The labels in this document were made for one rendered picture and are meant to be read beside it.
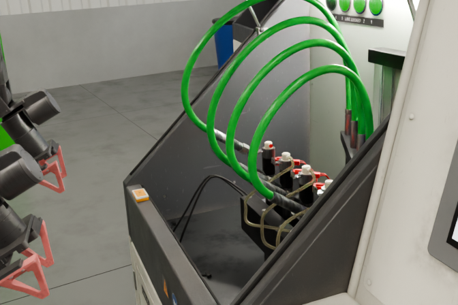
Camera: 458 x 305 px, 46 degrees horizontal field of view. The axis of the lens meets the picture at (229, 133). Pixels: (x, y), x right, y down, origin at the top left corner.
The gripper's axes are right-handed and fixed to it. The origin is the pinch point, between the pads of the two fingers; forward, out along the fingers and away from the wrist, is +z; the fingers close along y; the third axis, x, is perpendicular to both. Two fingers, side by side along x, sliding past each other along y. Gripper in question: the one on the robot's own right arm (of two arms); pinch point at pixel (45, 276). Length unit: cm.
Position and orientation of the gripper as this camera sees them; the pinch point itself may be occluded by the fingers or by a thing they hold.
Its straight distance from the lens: 96.8
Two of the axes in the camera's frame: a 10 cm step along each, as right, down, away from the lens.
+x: -8.5, 5.3, -0.5
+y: -2.3, -2.8, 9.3
